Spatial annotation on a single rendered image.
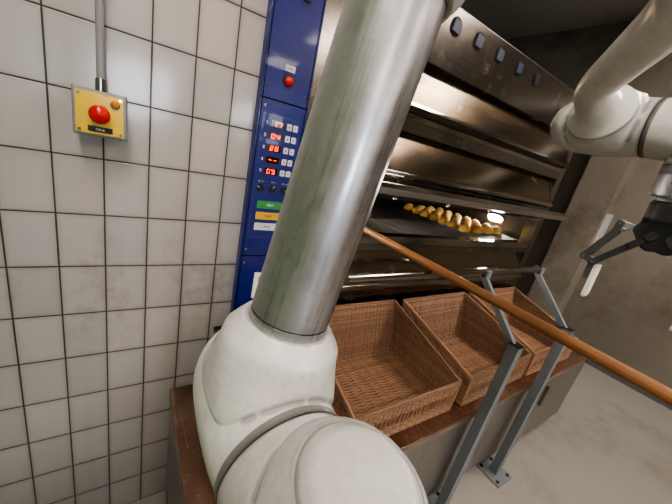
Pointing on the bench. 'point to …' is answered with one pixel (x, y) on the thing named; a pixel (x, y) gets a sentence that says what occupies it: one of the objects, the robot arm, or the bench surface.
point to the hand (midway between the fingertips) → (627, 305)
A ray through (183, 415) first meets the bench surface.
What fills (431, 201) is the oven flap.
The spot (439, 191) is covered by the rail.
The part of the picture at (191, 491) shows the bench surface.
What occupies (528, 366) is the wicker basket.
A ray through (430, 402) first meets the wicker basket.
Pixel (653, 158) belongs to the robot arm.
